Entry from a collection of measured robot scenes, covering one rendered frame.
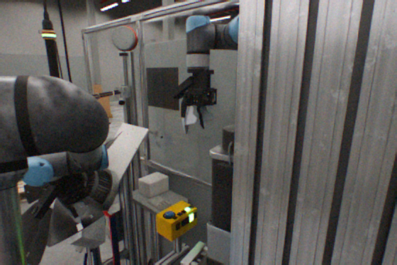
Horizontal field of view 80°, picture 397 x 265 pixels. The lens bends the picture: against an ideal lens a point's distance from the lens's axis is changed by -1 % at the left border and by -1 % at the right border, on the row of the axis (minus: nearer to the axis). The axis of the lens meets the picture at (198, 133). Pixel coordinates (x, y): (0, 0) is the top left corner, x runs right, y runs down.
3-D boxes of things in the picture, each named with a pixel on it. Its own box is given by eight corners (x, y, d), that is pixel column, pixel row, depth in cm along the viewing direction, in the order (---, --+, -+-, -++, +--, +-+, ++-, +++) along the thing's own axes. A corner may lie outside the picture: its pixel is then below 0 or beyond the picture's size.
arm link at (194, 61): (181, 54, 75) (198, 56, 81) (181, 69, 76) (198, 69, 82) (199, 53, 71) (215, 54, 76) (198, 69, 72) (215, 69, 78)
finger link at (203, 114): (213, 131, 83) (208, 108, 79) (200, 128, 87) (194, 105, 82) (218, 126, 85) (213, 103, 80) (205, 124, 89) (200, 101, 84)
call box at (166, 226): (182, 218, 118) (181, 199, 115) (197, 227, 111) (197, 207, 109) (157, 234, 106) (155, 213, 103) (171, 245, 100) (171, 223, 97)
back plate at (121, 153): (52, 220, 139) (49, 220, 138) (113, 120, 158) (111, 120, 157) (94, 268, 105) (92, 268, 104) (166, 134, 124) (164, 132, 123)
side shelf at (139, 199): (153, 185, 181) (153, 182, 180) (188, 202, 158) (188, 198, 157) (125, 198, 164) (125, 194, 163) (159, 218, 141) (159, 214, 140)
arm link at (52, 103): (113, 59, 35) (105, 141, 79) (24, 58, 31) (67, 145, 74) (124, 134, 33) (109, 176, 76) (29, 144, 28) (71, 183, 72)
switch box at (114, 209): (135, 232, 160) (132, 203, 155) (115, 244, 149) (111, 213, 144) (127, 227, 166) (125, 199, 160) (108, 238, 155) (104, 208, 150)
